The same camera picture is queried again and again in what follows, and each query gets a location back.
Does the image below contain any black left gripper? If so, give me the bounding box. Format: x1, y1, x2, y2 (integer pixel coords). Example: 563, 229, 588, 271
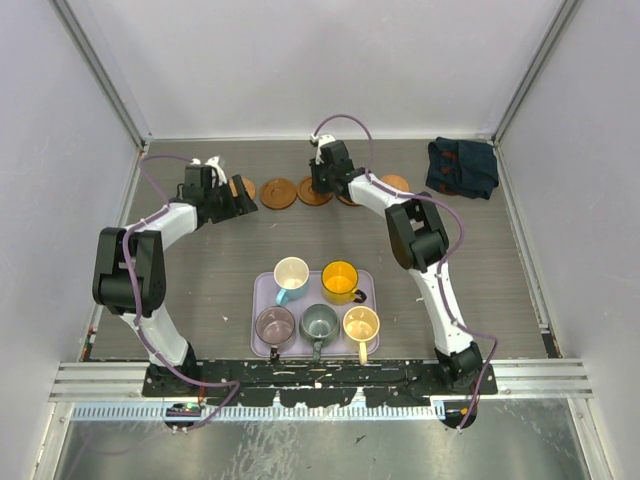
204, 175, 255, 224

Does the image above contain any brown wooden coaster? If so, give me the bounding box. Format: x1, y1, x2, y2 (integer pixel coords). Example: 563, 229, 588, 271
260, 178, 297, 210
296, 176, 333, 207
337, 196, 360, 207

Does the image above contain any woven rattan coaster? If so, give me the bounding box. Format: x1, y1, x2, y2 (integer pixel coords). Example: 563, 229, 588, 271
380, 174, 410, 193
229, 177, 256, 200

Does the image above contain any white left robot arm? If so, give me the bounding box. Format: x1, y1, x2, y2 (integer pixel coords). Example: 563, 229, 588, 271
92, 167, 257, 396

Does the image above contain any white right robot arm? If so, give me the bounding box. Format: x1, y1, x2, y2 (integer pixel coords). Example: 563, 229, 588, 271
309, 135, 484, 394

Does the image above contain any lilac plastic tray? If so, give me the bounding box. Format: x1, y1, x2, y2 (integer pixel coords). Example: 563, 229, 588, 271
250, 270, 377, 359

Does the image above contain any light blue mug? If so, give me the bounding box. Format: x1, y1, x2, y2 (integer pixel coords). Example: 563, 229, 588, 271
273, 257, 310, 306

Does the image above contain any dark blue folded cloth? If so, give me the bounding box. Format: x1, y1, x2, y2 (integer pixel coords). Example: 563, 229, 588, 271
425, 137, 499, 200

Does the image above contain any purple glass mug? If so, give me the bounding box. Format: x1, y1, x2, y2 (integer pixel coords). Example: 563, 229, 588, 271
254, 306, 296, 363

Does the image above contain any grey-green ceramic mug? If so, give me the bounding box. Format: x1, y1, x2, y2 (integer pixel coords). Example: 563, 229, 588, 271
300, 304, 340, 363

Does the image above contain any cream yellow mug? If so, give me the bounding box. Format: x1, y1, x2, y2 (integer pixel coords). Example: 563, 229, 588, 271
342, 305, 380, 365

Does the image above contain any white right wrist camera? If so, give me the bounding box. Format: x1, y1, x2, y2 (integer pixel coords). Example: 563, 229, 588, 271
310, 134, 336, 148

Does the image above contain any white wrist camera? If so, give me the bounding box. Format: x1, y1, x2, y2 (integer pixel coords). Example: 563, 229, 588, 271
191, 156, 227, 186
310, 134, 336, 148

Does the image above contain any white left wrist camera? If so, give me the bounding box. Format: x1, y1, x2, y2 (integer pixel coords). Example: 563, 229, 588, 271
191, 156, 227, 186

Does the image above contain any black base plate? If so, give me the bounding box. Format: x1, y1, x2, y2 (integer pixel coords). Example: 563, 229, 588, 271
142, 360, 478, 408

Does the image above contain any aluminium front rail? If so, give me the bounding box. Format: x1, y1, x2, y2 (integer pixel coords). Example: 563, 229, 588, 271
50, 359, 593, 401

